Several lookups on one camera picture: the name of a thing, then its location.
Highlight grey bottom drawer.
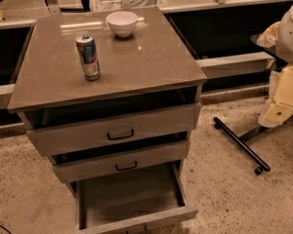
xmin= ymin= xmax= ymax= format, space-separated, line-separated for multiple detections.
xmin=75 ymin=163 xmax=197 ymax=234

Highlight white ceramic bowl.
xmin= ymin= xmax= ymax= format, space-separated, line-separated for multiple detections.
xmin=106 ymin=11 xmax=138 ymax=37

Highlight black rolling side table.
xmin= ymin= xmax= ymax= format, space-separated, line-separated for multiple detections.
xmin=213 ymin=32 xmax=293 ymax=176

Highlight grey middle drawer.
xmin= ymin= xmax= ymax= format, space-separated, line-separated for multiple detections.
xmin=53 ymin=139 xmax=189 ymax=182

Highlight blue silver drink can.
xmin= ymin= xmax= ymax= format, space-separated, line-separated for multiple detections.
xmin=75 ymin=34 xmax=101 ymax=81

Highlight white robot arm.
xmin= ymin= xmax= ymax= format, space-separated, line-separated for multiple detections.
xmin=256 ymin=5 xmax=293 ymax=128

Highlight grey drawer cabinet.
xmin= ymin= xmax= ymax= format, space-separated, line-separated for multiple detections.
xmin=7 ymin=6 xmax=208 ymax=193

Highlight grey top drawer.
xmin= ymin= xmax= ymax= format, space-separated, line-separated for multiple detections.
xmin=26 ymin=102 xmax=201 ymax=156

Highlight grey drawer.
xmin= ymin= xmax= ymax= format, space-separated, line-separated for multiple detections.
xmin=26 ymin=102 xmax=201 ymax=156
xmin=75 ymin=163 xmax=197 ymax=234
xmin=53 ymin=139 xmax=189 ymax=182

